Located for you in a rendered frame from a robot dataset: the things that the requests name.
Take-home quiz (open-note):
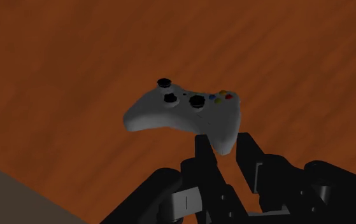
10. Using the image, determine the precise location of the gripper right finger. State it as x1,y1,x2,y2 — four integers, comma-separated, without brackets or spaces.
235,132,356,224

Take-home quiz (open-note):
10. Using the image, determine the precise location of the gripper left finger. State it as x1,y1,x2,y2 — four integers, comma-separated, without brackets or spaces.
99,134,246,224

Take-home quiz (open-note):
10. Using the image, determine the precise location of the white game controller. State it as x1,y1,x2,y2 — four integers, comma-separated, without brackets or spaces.
122,78,241,156

